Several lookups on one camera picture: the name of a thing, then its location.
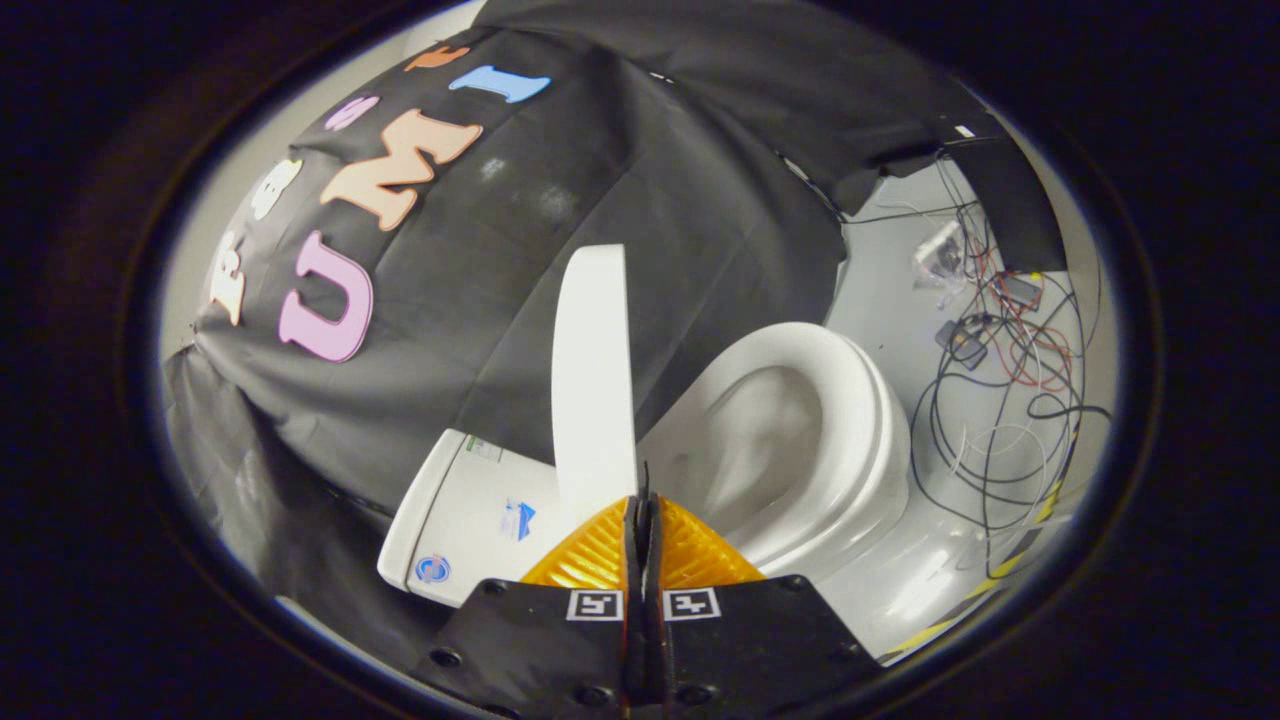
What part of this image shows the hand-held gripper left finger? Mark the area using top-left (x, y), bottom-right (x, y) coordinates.
top-left (415, 465), bottom-right (648, 720)

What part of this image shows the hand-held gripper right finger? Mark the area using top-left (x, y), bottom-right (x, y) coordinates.
top-left (645, 465), bottom-right (883, 719)

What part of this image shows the white toilet lid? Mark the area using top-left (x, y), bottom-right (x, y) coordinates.
top-left (550, 243), bottom-right (641, 526)

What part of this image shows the white toilet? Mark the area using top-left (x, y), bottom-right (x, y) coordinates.
top-left (377, 320), bottom-right (991, 661)

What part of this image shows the white toilet tank cover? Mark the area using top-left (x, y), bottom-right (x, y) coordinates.
top-left (377, 428), bottom-right (468, 593)

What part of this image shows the yellow black hazard tape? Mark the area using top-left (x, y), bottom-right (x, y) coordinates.
top-left (880, 420), bottom-right (1087, 661)

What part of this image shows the clear plastic bag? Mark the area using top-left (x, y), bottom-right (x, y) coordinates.
top-left (912, 222), bottom-right (969, 296)

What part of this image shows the black backdrop cloth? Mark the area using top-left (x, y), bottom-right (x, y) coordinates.
top-left (160, 0), bottom-right (1066, 641)

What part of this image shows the black flat box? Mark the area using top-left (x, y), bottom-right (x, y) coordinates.
top-left (940, 125), bottom-right (1069, 273)

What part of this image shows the tangle of thin cables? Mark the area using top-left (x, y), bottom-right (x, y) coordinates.
top-left (840, 160), bottom-right (1113, 583)

